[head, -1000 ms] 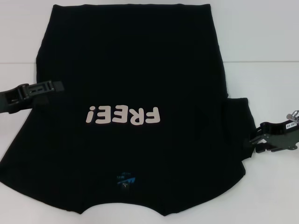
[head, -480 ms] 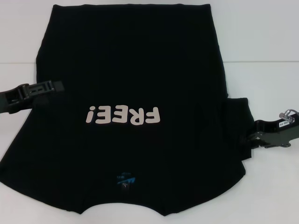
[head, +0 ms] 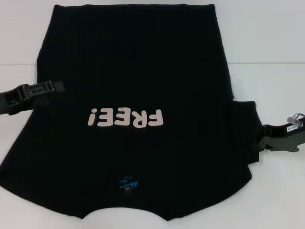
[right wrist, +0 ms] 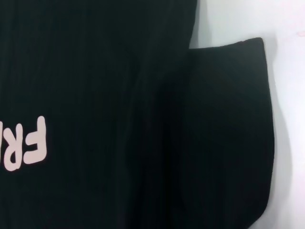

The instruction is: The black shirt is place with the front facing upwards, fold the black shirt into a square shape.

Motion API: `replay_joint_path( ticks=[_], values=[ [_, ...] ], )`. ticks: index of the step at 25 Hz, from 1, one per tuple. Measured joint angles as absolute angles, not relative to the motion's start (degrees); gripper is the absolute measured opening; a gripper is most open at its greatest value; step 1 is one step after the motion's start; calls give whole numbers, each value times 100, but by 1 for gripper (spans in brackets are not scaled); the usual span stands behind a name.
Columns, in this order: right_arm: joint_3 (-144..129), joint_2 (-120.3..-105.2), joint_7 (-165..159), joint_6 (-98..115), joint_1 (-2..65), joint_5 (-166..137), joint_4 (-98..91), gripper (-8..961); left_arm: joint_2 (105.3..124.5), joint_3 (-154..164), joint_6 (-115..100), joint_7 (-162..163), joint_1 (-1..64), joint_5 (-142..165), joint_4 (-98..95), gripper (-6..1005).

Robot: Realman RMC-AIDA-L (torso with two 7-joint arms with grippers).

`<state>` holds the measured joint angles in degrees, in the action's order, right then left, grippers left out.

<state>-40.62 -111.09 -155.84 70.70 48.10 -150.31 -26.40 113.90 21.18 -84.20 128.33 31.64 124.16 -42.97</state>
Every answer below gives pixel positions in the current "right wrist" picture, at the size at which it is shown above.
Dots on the black shirt with FREE print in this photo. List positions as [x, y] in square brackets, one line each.
[119, 95]

